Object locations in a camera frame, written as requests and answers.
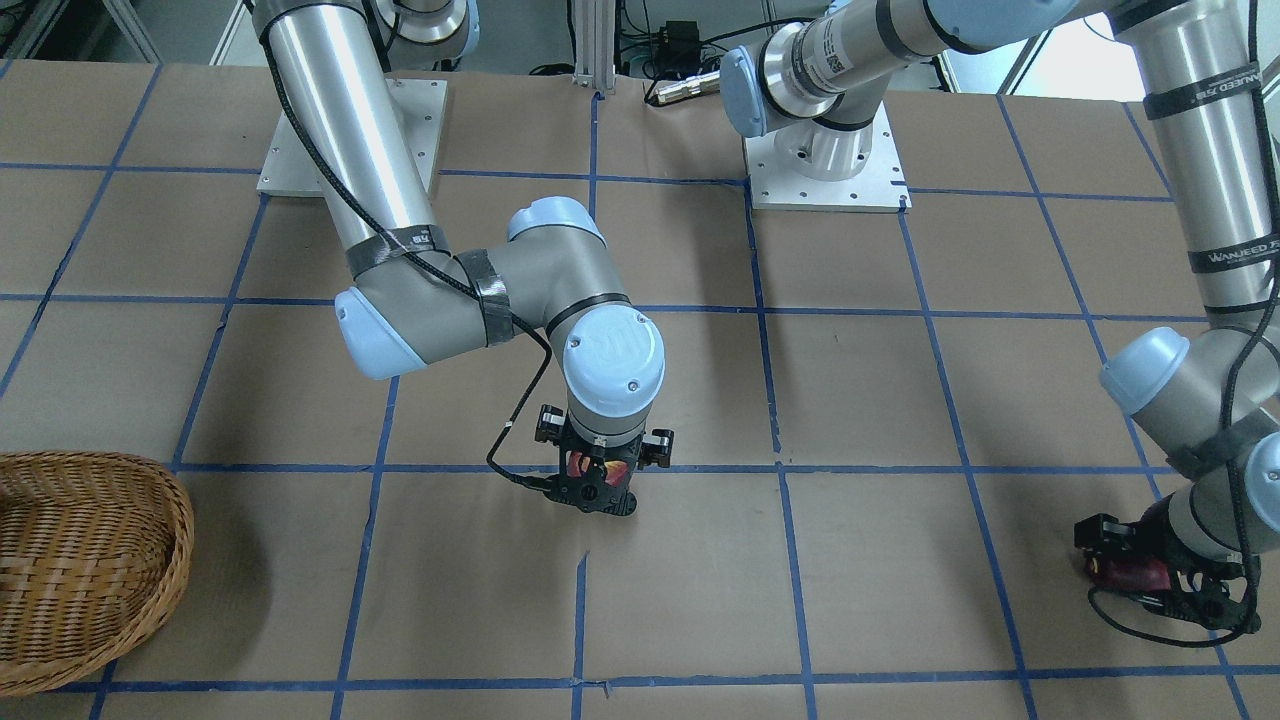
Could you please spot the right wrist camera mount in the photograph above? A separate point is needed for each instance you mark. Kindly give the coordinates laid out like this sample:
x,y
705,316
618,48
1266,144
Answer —
x,y
591,497

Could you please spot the aluminium frame post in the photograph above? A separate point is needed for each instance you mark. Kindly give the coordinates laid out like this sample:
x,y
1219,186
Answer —
x,y
594,42

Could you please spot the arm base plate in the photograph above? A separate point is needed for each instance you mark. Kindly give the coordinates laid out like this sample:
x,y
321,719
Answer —
x,y
413,124
808,167

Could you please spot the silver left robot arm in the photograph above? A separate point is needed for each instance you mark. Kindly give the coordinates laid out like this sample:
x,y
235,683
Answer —
x,y
952,461

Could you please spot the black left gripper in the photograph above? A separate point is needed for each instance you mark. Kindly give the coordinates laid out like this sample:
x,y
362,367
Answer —
x,y
1152,527

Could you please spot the red yellow apple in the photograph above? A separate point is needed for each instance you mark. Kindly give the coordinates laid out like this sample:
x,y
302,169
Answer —
x,y
609,472

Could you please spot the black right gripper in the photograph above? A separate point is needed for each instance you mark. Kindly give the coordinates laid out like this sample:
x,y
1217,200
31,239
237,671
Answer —
x,y
657,447

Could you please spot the woven wicker basket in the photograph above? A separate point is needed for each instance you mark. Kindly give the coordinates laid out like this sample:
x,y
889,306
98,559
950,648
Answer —
x,y
96,551

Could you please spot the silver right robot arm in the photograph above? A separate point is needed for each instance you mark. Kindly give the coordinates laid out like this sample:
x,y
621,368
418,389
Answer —
x,y
415,298

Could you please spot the dark red apple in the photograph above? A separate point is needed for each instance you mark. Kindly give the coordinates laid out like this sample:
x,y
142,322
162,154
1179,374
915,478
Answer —
x,y
1128,574

